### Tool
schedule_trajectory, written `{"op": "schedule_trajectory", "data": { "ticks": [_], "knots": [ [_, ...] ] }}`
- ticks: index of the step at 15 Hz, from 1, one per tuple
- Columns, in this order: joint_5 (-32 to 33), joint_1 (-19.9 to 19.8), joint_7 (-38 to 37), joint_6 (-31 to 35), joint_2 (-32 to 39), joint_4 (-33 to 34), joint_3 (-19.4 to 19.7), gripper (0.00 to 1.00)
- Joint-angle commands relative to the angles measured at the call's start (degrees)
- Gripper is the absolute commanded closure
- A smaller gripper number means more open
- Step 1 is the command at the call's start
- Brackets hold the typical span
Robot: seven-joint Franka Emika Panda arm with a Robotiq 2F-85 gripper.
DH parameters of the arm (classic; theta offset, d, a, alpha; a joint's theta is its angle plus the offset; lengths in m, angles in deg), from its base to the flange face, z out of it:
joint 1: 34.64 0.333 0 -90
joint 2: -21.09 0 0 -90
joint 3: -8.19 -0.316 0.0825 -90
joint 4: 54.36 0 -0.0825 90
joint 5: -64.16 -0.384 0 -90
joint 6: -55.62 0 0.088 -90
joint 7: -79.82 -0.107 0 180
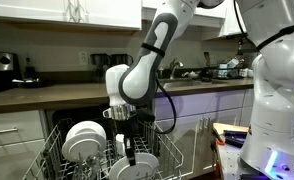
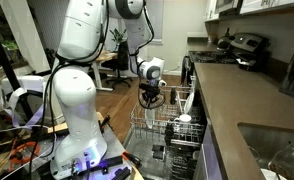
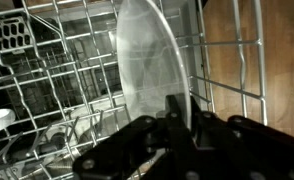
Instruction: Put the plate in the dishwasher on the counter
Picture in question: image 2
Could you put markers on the open dishwasher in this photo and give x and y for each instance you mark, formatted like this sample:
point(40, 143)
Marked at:
point(143, 156)

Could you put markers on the steel kitchen sink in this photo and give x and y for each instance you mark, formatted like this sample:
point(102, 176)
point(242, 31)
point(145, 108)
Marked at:
point(263, 140)

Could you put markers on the window with blinds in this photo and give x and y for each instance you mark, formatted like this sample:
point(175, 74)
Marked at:
point(157, 20)

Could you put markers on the white dish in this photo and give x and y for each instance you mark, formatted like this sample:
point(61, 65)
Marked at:
point(269, 175)

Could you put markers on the black cup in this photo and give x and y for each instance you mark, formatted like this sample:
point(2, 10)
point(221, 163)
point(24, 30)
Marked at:
point(172, 96)

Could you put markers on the wooden desk with white legs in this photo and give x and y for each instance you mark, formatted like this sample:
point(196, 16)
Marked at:
point(103, 56)

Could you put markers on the black metal pole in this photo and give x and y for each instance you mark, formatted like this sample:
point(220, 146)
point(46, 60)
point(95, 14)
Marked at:
point(7, 70)

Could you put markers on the green potted plant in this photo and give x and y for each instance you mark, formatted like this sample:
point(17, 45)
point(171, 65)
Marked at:
point(117, 35)
point(9, 45)

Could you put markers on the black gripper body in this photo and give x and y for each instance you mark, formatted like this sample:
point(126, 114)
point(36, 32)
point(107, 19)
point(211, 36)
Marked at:
point(152, 91)

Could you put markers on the glass pitcher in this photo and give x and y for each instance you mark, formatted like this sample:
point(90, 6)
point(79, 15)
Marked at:
point(288, 160)

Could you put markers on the black office chair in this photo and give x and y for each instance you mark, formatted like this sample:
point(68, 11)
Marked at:
point(122, 61)

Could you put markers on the microwave oven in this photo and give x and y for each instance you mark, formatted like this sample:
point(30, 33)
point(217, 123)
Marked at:
point(225, 4)

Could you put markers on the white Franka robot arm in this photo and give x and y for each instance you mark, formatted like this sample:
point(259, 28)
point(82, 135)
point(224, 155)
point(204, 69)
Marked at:
point(75, 96)

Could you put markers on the white plastic box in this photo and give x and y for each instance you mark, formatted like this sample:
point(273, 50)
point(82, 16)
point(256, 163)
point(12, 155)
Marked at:
point(20, 81)

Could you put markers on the white mug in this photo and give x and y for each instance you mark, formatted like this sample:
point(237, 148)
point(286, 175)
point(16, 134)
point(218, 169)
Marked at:
point(184, 118)

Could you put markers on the white wall cabinets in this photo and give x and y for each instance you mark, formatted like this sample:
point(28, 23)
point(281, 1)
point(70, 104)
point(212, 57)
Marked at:
point(253, 5)

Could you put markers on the dark kettle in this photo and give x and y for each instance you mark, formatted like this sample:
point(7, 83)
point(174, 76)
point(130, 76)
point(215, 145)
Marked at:
point(224, 41)

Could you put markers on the metal robot mounting table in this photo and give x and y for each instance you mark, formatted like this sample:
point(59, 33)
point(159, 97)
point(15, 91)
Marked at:
point(115, 143)

